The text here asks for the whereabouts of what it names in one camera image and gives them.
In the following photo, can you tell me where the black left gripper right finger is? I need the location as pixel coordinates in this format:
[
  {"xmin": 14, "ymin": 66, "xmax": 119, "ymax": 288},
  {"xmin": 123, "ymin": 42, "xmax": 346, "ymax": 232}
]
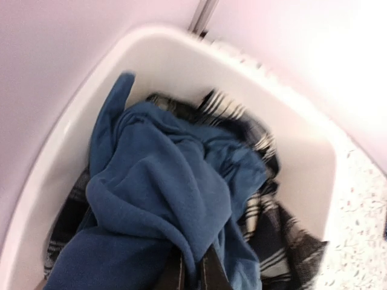
[{"xmin": 200, "ymin": 245, "xmax": 232, "ymax": 290}]

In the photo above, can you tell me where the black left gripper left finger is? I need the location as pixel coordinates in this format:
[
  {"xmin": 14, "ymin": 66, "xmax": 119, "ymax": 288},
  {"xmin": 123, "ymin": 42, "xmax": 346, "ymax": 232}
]
[{"xmin": 155, "ymin": 247, "xmax": 185, "ymax": 290}]

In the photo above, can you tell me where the teal blue garment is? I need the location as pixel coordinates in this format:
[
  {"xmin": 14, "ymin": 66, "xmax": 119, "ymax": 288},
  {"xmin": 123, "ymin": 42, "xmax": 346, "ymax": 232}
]
[{"xmin": 45, "ymin": 73, "xmax": 267, "ymax": 289}]

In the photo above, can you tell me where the white plastic laundry bin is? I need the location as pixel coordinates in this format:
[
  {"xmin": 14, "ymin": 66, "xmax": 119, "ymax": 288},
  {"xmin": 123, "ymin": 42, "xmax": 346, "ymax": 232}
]
[{"xmin": 1, "ymin": 25, "xmax": 337, "ymax": 289}]

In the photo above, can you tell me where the black white plaid garment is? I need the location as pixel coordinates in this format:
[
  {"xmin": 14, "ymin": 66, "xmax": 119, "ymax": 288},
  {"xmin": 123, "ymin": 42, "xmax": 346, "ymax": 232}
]
[{"xmin": 44, "ymin": 89, "xmax": 329, "ymax": 290}]

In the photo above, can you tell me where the floral patterned table cloth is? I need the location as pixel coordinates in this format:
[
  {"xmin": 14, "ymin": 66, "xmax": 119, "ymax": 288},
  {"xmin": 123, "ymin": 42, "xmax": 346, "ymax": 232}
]
[{"xmin": 315, "ymin": 149, "xmax": 386, "ymax": 289}]

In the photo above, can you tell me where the left aluminium frame post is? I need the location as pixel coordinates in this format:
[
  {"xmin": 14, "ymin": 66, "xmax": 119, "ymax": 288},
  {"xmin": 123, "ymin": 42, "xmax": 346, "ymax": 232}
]
[{"xmin": 187, "ymin": 0, "xmax": 219, "ymax": 38}]

